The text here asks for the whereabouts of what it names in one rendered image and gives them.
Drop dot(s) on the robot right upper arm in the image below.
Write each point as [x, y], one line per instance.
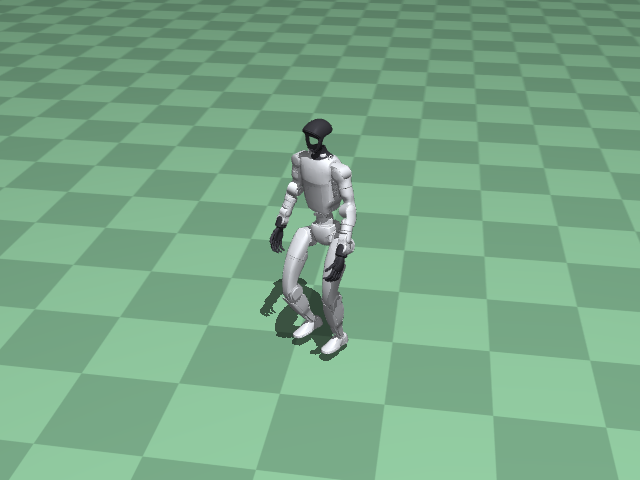
[296, 187]

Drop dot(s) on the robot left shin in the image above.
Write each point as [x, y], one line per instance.
[335, 315]

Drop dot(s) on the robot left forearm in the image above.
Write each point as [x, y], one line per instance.
[346, 229]

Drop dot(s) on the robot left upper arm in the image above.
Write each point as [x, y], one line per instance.
[342, 175]

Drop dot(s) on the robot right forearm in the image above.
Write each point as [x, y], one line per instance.
[287, 207]

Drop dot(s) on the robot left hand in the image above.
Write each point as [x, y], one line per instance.
[337, 266]

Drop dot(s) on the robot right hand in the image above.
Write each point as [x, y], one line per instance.
[277, 235]

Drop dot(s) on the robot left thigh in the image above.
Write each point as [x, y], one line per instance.
[330, 289]

